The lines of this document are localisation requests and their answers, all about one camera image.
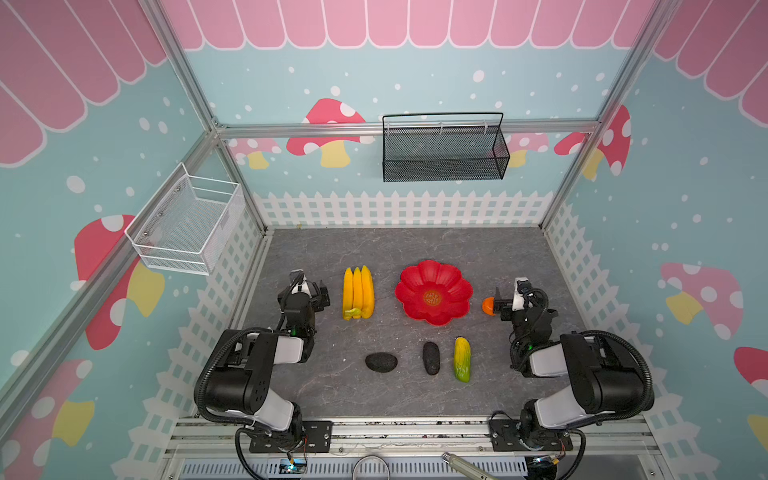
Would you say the orange fake fruit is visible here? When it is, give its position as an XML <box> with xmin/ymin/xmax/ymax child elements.
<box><xmin>482</xmin><ymin>297</ymin><xmax>495</xmax><ymax>316</ymax></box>

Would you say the yellow banana bunch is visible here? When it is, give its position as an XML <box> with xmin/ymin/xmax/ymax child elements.
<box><xmin>342</xmin><ymin>266</ymin><xmax>375</xmax><ymax>320</ymax></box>

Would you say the yellow green mango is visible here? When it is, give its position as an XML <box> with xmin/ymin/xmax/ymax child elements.
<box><xmin>453</xmin><ymin>337</ymin><xmax>472</xmax><ymax>383</ymax></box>

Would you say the dark avocado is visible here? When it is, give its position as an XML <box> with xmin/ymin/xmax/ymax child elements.
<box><xmin>422</xmin><ymin>341</ymin><xmax>441</xmax><ymax>376</ymax></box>
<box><xmin>365</xmin><ymin>352</ymin><xmax>398</xmax><ymax>373</ymax></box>

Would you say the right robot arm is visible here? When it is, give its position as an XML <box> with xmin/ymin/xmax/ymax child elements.
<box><xmin>483</xmin><ymin>279</ymin><xmax>655</xmax><ymax>451</ymax></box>

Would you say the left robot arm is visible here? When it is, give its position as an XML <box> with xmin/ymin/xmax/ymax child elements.
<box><xmin>193</xmin><ymin>277</ymin><xmax>330</xmax><ymax>450</ymax></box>

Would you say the red flower-shaped bowl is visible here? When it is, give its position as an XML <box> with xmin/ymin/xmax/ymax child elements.
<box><xmin>395</xmin><ymin>260</ymin><xmax>473</xmax><ymax>327</ymax></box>

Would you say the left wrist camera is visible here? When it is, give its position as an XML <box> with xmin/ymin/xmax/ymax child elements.
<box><xmin>290</xmin><ymin>269</ymin><xmax>305</xmax><ymax>288</ymax></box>

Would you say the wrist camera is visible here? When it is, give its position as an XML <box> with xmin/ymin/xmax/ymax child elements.
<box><xmin>515</xmin><ymin>277</ymin><xmax>532</xmax><ymax>296</ymax></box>
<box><xmin>290</xmin><ymin>269</ymin><xmax>305</xmax><ymax>288</ymax></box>

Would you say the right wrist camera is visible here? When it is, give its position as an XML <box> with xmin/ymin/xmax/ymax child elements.
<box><xmin>515</xmin><ymin>277</ymin><xmax>532</xmax><ymax>296</ymax></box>

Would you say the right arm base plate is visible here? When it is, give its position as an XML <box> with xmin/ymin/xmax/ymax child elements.
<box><xmin>488</xmin><ymin>417</ymin><xmax>573</xmax><ymax>453</ymax></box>

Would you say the white wire wall basket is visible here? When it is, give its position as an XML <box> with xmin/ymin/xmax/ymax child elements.
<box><xmin>124</xmin><ymin>164</ymin><xmax>245</xmax><ymax>276</ymax></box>

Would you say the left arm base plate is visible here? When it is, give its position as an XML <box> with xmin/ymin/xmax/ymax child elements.
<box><xmin>248</xmin><ymin>420</ymin><xmax>334</xmax><ymax>454</ymax></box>

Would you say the black mesh wall basket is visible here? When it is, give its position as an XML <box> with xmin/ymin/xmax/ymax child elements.
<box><xmin>381</xmin><ymin>112</ymin><xmax>511</xmax><ymax>182</ymax></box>

